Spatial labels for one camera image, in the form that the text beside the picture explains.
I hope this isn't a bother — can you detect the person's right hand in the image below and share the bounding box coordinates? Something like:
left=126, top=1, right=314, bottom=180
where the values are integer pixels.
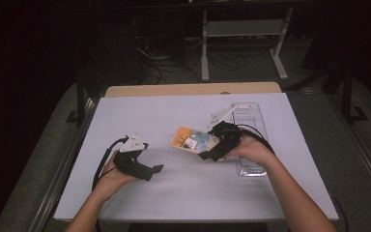
left=224, top=132, right=277, bottom=168

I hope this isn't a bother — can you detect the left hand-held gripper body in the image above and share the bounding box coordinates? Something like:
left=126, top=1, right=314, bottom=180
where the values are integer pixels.
left=112, top=132, right=155, bottom=183

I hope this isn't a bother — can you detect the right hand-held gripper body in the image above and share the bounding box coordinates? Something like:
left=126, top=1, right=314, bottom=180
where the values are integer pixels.
left=207, top=103, right=243, bottom=162

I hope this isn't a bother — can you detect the person's left hand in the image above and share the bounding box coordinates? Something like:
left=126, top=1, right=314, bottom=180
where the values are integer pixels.
left=92, top=154, right=137, bottom=196

